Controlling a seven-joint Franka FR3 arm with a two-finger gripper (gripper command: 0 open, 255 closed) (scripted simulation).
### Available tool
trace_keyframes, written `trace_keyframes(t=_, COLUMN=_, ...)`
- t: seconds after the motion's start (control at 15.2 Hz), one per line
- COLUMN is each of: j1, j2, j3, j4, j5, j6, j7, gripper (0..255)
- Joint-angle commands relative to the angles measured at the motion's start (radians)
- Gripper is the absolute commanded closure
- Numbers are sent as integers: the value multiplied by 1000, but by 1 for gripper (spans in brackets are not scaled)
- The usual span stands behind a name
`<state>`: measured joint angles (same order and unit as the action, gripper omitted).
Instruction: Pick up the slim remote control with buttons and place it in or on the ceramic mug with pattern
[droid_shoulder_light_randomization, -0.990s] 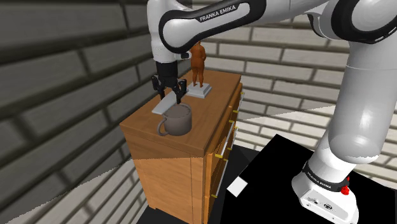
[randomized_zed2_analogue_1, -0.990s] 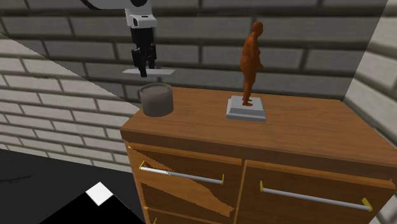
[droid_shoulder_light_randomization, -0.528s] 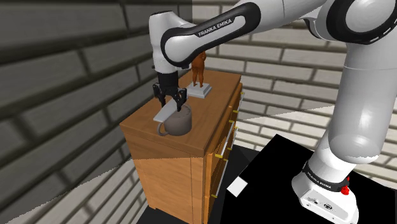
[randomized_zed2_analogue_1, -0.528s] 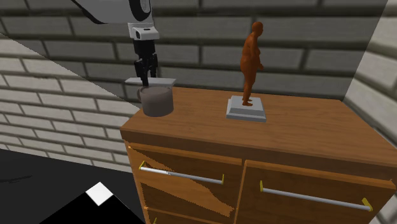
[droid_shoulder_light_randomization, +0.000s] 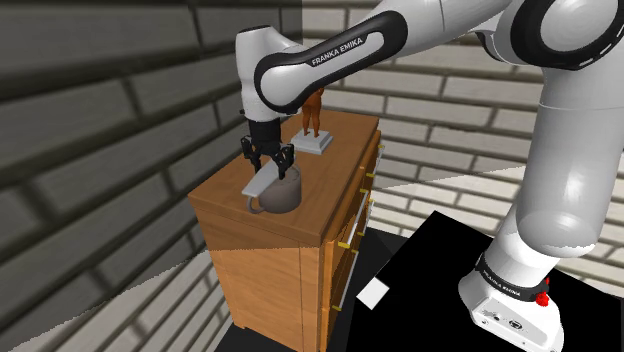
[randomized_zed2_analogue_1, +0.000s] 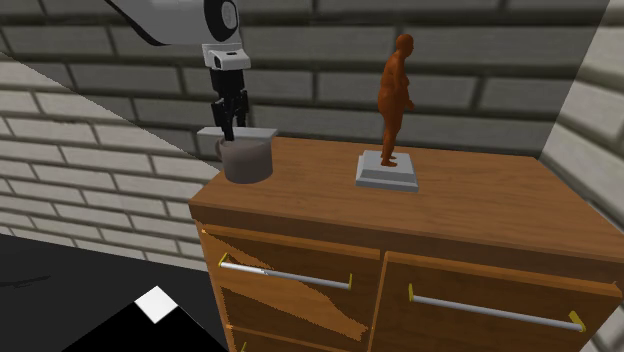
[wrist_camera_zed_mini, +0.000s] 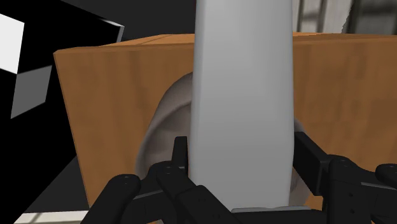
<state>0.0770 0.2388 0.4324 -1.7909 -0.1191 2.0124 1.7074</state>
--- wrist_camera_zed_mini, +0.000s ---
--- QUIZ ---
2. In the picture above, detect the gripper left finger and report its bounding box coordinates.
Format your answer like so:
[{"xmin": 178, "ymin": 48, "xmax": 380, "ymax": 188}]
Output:
[{"xmin": 80, "ymin": 136, "xmax": 240, "ymax": 224}]

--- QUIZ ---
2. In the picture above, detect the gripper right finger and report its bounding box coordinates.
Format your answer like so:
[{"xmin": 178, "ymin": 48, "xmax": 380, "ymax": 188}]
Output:
[{"xmin": 292, "ymin": 131, "xmax": 397, "ymax": 224}]

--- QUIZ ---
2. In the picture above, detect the wooden brown robot stand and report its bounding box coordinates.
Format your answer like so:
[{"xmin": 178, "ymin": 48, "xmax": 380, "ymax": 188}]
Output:
[{"xmin": 53, "ymin": 31, "xmax": 397, "ymax": 224}]

